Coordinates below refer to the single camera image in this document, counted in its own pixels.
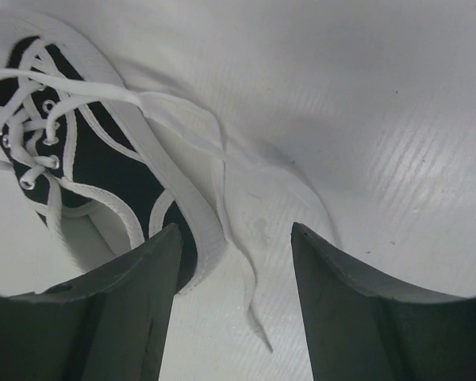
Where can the white shoelace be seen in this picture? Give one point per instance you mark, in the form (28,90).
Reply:
(200,129)

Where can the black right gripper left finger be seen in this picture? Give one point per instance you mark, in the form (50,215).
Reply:
(109,324)

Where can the black white canvas sneaker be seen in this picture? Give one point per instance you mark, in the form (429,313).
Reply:
(82,152)

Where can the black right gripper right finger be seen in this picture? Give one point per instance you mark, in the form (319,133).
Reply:
(362,324)

